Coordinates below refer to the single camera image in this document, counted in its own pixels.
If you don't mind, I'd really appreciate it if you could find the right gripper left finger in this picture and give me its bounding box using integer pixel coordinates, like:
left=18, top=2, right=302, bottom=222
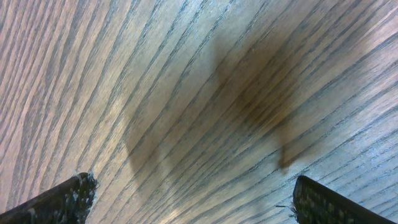
left=1, top=172, right=98, bottom=224

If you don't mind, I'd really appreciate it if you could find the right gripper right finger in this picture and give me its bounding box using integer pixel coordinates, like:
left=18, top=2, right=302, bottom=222
left=292, top=175, right=394, bottom=224

